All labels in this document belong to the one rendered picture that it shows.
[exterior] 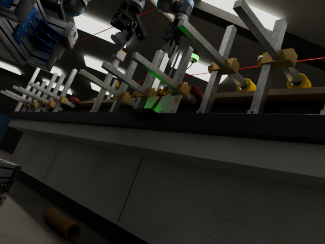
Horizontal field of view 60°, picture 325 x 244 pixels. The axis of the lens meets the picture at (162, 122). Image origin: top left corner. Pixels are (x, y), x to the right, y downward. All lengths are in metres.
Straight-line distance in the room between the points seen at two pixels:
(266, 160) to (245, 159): 0.07
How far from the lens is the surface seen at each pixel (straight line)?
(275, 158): 0.99
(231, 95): 1.40
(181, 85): 1.39
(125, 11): 1.25
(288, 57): 1.14
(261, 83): 1.13
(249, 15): 1.00
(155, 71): 1.32
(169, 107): 1.37
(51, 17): 1.65
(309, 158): 0.95
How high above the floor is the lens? 0.31
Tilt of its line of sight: 15 degrees up
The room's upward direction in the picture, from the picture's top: 20 degrees clockwise
